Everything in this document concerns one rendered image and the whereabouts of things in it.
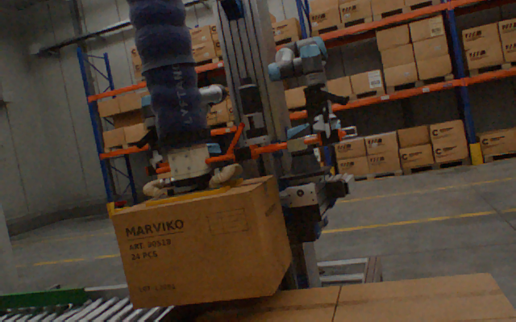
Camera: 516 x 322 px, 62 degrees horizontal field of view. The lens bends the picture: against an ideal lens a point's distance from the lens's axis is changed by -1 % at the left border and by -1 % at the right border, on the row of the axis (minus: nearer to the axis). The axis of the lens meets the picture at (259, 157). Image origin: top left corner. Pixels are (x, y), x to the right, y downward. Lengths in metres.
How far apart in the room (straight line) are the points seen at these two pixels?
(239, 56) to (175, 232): 1.10
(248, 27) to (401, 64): 6.53
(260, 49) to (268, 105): 0.30
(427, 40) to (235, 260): 7.55
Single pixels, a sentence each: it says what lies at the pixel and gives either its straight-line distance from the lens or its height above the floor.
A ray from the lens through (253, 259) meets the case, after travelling 1.63.
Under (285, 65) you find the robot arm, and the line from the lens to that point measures 1.78.
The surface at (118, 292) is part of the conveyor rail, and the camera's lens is 2.56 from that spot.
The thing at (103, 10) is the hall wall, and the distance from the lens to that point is 12.84.
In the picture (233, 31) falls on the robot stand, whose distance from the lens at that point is 2.42.
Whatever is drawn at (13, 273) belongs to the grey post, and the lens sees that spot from 5.07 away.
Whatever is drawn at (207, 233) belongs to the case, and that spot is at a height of 0.93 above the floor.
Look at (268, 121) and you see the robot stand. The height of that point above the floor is 1.32.
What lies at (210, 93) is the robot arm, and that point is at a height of 1.54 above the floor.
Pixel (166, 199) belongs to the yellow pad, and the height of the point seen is 1.08.
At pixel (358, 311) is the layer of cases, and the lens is 1.73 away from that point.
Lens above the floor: 1.25
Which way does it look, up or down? 3 degrees down
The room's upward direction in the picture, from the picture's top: 11 degrees counter-clockwise
